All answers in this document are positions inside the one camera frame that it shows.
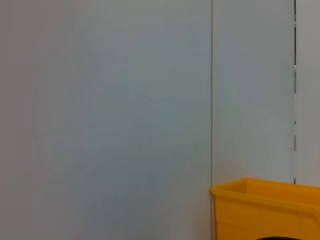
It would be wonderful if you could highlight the yellow plastic bin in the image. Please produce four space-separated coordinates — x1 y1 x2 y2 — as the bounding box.
209 177 320 240

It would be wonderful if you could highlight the black mesh pen cup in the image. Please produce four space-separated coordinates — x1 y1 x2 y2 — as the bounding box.
256 236 296 240

